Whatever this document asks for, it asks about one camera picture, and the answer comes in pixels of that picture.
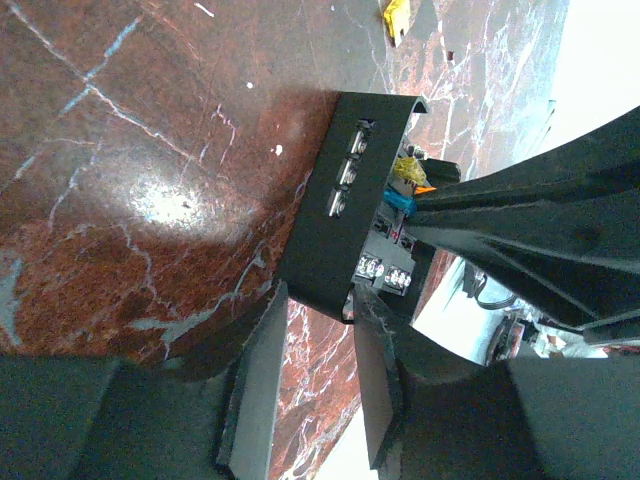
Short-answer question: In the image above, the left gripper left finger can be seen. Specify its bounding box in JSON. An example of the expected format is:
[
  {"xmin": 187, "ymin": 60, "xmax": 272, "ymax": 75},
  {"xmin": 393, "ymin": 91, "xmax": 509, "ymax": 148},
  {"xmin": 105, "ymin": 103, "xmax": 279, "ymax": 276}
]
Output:
[{"xmin": 215, "ymin": 282, "xmax": 289, "ymax": 479}]

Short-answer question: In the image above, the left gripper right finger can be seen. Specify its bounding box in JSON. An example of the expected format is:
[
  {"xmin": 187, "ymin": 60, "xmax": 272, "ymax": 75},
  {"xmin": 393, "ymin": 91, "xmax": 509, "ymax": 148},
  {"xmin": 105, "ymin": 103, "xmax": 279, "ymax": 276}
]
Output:
[{"xmin": 353, "ymin": 285, "xmax": 404, "ymax": 470}]

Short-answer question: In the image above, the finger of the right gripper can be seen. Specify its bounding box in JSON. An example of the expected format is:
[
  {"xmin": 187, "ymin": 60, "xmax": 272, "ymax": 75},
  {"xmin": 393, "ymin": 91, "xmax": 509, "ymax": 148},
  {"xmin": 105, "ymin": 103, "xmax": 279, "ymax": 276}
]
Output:
[
  {"xmin": 416, "ymin": 108, "xmax": 639, "ymax": 210},
  {"xmin": 410, "ymin": 199, "xmax": 639, "ymax": 343}
]

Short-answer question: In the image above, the blue blade fuse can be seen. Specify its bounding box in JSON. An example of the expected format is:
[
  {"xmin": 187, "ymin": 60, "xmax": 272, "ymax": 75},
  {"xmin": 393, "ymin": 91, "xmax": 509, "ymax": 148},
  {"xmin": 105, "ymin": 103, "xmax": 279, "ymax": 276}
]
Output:
[{"xmin": 384, "ymin": 189, "xmax": 417, "ymax": 216}]

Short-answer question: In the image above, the black fuse box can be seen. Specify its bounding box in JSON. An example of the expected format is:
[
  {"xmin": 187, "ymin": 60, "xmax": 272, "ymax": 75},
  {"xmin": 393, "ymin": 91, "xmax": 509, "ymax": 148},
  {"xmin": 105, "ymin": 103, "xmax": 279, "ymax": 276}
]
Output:
[{"xmin": 278, "ymin": 92, "xmax": 435, "ymax": 323}]

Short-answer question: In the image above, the yellow fuse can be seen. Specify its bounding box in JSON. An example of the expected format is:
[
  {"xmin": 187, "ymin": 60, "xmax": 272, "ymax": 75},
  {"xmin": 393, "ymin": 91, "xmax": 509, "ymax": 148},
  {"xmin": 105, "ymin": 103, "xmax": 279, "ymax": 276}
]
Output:
[
  {"xmin": 383, "ymin": 0, "xmax": 411, "ymax": 47},
  {"xmin": 393, "ymin": 157, "xmax": 427, "ymax": 186}
]

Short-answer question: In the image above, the yellow fuse in box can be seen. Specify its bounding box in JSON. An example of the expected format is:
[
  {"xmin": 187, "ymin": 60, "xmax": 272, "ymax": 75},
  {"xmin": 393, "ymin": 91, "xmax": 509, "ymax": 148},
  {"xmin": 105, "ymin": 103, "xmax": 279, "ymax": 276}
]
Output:
[{"xmin": 393, "ymin": 157, "xmax": 427, "ymax": 186}]

